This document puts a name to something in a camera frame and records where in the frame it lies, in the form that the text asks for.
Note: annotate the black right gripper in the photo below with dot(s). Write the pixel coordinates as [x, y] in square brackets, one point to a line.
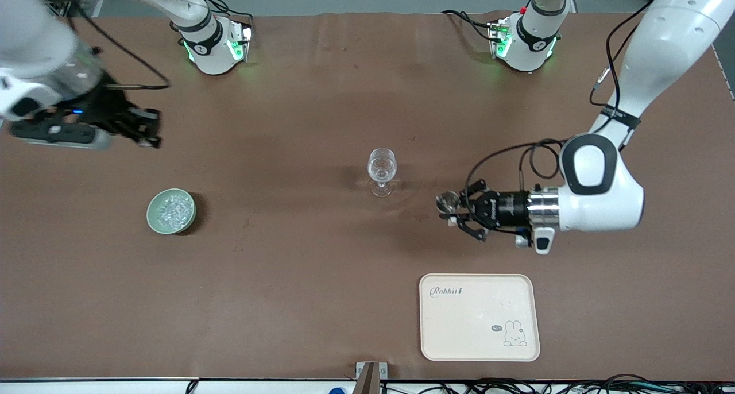
[112, 110]

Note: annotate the clear stemmed wine glass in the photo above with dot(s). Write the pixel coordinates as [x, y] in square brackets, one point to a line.
[382, 167]

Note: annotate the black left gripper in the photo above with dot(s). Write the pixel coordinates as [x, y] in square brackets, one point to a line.
[506, 207]

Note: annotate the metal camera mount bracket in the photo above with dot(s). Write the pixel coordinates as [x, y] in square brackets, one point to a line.
[370, 377]

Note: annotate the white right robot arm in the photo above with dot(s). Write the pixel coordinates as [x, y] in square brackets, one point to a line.
[34, 43]

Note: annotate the brown table cover sheet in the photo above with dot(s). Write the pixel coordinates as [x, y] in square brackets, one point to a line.
[287, 279]

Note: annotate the beige rabbit print tray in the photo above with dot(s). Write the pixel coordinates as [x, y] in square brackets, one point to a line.
[459, 325]

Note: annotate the metal jigger measuring cup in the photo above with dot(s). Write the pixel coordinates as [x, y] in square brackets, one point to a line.
[447, 201]

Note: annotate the pile of clear ice cubes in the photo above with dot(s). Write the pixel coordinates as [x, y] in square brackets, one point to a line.
[172, 210]

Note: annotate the green ceramic bowl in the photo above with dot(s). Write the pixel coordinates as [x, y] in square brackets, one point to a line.
[154, 219]

